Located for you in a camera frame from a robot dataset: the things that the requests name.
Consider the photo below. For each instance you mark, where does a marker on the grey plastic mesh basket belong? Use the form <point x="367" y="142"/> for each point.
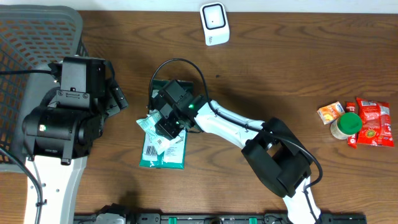
<point x="31" y="37"/>

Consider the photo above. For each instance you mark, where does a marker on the pale green wipes pack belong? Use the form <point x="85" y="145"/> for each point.
<point x="159" y="142"/>

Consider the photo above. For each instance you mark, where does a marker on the red instant coffee stick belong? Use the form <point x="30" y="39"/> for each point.
<point x="352" y="140"/>

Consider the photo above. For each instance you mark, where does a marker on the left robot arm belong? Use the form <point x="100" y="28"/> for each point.
<point x="63" y="113"/>

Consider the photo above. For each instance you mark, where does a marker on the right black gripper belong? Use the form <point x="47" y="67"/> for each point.
<point x="166" y="127"/>

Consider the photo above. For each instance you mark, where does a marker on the green lid jar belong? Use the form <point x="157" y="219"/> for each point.
<point x="346" y="125"/>

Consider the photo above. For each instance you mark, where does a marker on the green 3M gloves package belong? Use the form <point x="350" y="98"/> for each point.
<point x="172" y="158"/>

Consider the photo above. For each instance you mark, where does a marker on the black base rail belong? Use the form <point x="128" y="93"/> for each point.
<point x="155" y="218"/>

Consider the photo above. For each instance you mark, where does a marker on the red snack bag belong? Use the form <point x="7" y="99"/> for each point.
<point x="376" y="128"/>

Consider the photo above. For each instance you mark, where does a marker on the white barcode scanner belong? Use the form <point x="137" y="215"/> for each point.
<point x="215" y="23"/>

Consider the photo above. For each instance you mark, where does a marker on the orange snack packet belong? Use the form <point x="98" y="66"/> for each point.
<point x="331" y="112"/>

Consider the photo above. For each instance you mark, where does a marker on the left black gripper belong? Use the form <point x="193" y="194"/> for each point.
<point x="113" y="96"/>

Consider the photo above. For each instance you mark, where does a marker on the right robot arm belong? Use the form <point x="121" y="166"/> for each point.
<point x="276" y="156"/>

